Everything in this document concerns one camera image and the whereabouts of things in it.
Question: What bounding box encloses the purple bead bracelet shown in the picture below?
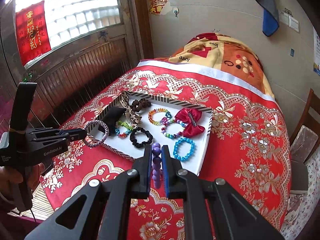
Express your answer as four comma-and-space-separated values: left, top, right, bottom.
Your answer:
151, 142, 163, 190

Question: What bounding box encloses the black scrunchie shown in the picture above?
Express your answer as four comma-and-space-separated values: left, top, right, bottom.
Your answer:
130, 127, 153, 148

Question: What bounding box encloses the green multicolour flower bracelet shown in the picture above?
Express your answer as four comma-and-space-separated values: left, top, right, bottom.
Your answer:
114, 120, 135, 138

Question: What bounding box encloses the pastel multicolour bead bracelet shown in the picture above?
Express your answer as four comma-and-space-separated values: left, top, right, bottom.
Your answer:
160, 115, 187, 140

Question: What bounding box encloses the rainbow bead bracelet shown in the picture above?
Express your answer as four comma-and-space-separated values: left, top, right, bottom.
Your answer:
148, 107, 173, 126

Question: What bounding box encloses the striped white jewelry tray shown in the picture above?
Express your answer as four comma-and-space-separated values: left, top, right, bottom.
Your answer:
103, 92, 213, 175

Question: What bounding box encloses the person left hand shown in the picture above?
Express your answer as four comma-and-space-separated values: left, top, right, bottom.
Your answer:
1, 163, 44, 201

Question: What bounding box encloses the leopard print ribbon bow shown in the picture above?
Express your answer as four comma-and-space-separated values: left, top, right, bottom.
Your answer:
119, 92, 142, 125

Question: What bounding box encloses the brown fabric scrunchie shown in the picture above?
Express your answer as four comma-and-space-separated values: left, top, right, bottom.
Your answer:
130, 98, 151, 113

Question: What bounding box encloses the red satin bow clip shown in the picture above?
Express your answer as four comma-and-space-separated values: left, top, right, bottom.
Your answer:
175, 108, 204, 138

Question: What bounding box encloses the wooden slatted headboard panel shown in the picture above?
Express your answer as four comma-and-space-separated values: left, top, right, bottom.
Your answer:
0, 24, 141, 131

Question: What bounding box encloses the red floral bed cover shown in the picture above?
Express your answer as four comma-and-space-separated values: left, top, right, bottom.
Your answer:
41, 60, 291, 239

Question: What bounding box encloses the red chinese window banner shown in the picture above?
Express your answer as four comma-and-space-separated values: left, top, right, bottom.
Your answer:
15, 1, 52, 66

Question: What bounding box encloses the floral sheet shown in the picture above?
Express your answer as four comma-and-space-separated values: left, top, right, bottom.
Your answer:
280, 148, 319, 239

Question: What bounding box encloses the wooden chair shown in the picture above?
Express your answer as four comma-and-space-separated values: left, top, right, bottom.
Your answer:
290, 89, 319, 194

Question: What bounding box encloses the orange love print blanket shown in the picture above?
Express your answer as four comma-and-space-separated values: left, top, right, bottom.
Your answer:
157, 33, 274, 97

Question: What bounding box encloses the blue grey hanging cloth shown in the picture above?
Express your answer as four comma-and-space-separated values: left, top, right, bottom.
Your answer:
255, 0, 279, 37

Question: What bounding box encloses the blue bead bracelet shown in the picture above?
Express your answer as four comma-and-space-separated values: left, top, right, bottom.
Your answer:
172, 137, 196, 162

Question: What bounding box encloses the wall hook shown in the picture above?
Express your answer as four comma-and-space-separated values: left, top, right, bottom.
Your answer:
172, 7, 180, 17

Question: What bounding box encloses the red gold wall sticker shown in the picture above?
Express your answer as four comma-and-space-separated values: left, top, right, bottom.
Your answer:
149, 0, 172, 16

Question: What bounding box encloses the white wall switch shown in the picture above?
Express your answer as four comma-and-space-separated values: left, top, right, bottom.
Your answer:
279, 8, 299, 32

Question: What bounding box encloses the wall poster paper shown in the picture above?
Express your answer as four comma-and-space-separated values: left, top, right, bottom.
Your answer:
313, 29, 320, 75

